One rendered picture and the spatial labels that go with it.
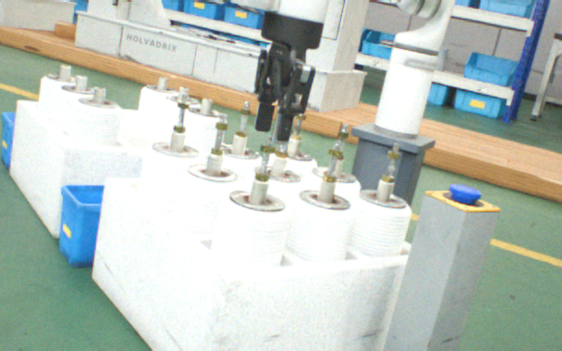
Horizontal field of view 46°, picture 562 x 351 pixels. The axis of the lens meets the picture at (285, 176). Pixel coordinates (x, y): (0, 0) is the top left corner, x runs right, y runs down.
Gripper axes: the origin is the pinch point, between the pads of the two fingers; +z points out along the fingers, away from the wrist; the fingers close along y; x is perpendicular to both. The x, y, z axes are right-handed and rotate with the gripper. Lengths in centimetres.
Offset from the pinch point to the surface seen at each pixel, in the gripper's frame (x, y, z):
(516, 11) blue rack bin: -319, 343, -48
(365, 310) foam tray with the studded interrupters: -18.7, -3.0, 24.3
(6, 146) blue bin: 30, 88, 30
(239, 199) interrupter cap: 2.7, -0.4, 9.8
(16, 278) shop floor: 27, 27, 35
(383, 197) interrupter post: -22.2, 5.1, 9.4
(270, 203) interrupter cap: -1.7, -0.5, 10.1
